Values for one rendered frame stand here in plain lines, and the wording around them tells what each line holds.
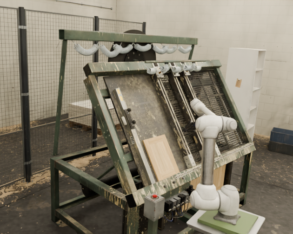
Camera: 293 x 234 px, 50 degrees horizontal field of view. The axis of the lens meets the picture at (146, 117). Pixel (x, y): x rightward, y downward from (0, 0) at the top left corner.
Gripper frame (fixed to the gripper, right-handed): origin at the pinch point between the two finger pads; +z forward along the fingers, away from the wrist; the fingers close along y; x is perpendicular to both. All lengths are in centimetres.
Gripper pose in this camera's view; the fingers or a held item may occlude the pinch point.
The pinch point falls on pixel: (183, 130)
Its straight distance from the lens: 334.1
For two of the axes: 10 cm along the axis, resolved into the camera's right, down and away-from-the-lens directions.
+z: -6.2, 3.7, 6.9
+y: -3.6, -9.2, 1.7
